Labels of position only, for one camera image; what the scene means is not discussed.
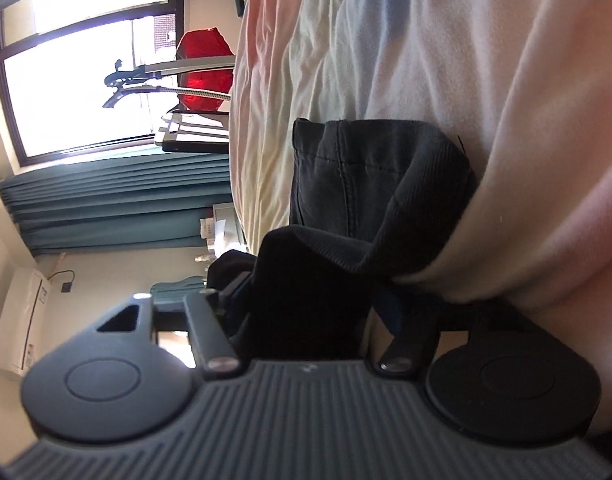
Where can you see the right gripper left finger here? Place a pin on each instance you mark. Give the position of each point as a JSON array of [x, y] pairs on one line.
[[187, 328]]

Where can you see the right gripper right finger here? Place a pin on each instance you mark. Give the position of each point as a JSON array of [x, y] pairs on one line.
[[406, 340]]

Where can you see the white desk with items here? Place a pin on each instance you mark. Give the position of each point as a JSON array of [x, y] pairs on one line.
[[222, 233]]

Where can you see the teal curtain left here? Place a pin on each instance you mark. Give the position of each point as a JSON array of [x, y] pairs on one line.
[[137, 202]]

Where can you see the white air conditioner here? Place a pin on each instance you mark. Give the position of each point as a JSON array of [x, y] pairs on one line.
[[21, 321]]

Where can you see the silver tripod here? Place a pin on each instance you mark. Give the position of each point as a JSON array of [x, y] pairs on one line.
[[138, 80]]

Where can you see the black framed window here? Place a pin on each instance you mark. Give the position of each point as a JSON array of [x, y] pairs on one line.
[[54, 57]]

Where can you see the pastel tie-dye bed sheet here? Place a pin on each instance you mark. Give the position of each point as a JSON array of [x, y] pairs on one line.
[[525, 86]]

